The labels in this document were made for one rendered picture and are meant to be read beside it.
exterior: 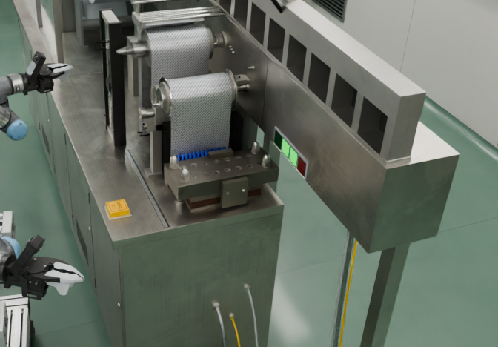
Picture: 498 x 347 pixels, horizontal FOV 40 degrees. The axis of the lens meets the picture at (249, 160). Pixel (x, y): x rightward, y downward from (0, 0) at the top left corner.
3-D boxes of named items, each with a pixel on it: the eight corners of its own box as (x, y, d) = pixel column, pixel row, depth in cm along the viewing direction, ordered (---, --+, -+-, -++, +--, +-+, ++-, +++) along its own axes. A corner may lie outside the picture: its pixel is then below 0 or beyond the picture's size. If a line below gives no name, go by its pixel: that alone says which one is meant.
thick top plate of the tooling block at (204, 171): (164, 176, 254) (164, 163, 251) (260, 159, 269) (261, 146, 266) (178, 201, 242) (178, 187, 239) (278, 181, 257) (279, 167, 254)
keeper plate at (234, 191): (219, 205, 251) (221, 181, 245) (244, 200, 255) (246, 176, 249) (222, 209, 249) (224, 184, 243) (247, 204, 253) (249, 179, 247)
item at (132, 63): (121, 87, 328) (117, -30, 297) (150, 83, 333) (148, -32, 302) (130, 100, 317) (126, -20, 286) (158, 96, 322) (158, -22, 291)
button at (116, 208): (105, 207, 247) (105, 202, 246) (124, 203, 250) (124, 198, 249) (110, 219, 242) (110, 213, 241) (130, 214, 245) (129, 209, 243)
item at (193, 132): (170, 158, 256) (170, 115, 246) (227, 147, 265) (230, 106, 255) (170, 159, 256) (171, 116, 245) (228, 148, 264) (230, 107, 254)
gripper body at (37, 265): (56, 284, 176) (13, 275, 178) (55, 256, 173) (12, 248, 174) (43, 302, 169) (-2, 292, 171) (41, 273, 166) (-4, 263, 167)
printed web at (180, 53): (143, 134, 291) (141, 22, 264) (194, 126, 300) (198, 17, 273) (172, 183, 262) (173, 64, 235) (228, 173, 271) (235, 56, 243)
